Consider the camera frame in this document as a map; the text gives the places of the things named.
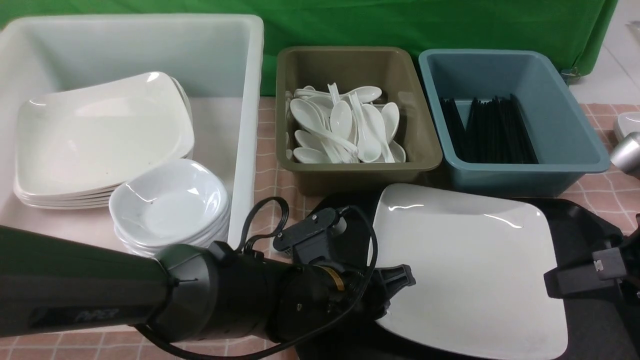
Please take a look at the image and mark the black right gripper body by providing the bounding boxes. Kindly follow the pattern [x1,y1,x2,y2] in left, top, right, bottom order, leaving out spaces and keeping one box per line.
[591,246,630,281]

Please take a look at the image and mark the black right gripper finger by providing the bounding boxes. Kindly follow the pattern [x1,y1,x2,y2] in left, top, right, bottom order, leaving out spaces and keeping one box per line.
[543,265,598,299]

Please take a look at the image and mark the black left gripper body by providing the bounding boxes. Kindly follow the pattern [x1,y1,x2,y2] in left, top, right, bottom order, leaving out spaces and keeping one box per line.
[320,262,396,326]

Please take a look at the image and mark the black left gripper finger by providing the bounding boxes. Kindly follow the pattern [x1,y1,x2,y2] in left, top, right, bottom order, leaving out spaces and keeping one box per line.
[372,264,416,291]

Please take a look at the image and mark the white square rice plate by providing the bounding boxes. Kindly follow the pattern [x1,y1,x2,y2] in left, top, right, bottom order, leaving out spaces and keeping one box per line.
[373,183,569,360]

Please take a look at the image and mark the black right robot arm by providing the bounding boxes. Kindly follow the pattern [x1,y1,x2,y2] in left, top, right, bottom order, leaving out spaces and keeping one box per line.
[543,212,639,306]

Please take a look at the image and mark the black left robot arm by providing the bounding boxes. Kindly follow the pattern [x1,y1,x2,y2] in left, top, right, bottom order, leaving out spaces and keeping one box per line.
[1,227,416,344]

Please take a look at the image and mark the black plastic serving tray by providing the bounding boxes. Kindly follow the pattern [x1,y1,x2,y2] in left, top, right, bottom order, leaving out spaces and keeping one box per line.
[295,198,639,360]

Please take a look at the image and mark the white plates at right edge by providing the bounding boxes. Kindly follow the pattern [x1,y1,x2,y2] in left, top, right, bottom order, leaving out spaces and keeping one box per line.
[614,111,640,142]

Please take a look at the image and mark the bundle of black chopsticks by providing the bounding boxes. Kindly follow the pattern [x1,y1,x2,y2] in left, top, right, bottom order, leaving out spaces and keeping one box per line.
[439,93,539,164]

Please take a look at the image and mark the pile of white soup spoons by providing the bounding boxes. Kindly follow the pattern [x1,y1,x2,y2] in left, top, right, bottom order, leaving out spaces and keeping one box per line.
[284,83,408,164]

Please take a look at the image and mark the blue plastic chopstick bin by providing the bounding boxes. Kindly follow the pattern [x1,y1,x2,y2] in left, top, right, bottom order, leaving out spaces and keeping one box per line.
[418,48,610,198]

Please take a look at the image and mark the stack of small white bowls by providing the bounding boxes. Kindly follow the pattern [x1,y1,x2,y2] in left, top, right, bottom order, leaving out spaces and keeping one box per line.
[109,159,232,257]

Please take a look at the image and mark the olive plastic spoon bin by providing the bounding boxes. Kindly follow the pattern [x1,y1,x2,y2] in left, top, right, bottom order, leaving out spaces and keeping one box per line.
[275,46,442,196]

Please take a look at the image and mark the green cloth backdrop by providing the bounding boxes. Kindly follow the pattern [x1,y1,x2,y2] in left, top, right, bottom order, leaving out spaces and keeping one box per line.
[0,0,617,97]

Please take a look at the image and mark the large white plastic tub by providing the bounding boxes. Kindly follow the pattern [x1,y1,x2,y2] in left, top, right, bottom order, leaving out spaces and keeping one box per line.
[1,14,265,257]

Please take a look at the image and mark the stack of white square plates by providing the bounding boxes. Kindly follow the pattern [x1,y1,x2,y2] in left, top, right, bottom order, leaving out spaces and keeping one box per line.
[13,71,195,209]

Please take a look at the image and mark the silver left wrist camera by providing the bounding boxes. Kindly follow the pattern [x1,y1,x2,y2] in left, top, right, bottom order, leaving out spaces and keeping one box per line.
[272,208,346,265]

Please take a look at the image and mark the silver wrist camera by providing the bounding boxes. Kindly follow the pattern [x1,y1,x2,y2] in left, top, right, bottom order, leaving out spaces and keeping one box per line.
[272,208,346,265]
[610,131,640,178]

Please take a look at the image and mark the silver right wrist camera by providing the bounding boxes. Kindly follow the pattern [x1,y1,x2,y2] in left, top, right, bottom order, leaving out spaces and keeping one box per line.
[610,131,640,178]

